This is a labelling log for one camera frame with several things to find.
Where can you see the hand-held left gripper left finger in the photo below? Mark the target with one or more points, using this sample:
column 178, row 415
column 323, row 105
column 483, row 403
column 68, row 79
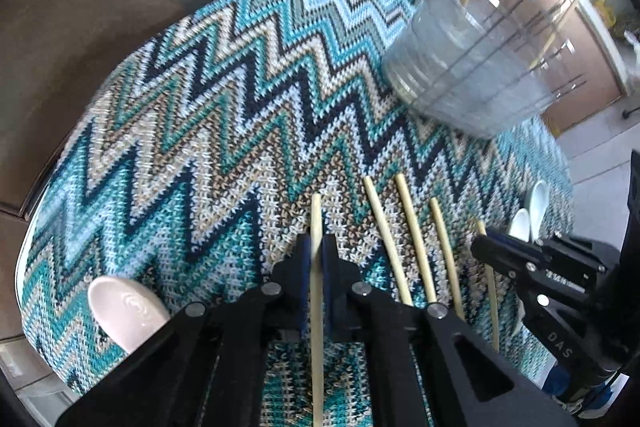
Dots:
column 304, row 267

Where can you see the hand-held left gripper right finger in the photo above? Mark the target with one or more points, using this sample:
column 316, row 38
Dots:
column 329, row 272

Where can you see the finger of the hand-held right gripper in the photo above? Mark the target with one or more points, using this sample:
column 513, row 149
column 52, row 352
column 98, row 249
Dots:
column 505, row 257
column 505, row 241

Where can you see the white ceramic soup spoon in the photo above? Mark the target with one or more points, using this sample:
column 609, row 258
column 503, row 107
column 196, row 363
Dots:
column 540, row 202
column 125, row 307
column 520, row 224

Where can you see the clear plastic utensil holder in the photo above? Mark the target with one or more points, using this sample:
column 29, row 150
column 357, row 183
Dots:
column 450, row 72

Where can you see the person's right hand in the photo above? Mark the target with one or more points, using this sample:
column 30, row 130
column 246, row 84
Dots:
column 570, row 382

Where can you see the zigzag knit tablecloth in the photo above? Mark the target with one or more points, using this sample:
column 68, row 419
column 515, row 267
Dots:
column 225, row 132

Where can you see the yellow packet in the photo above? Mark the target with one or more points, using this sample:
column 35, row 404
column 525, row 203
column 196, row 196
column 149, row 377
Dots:
column 606, row 11

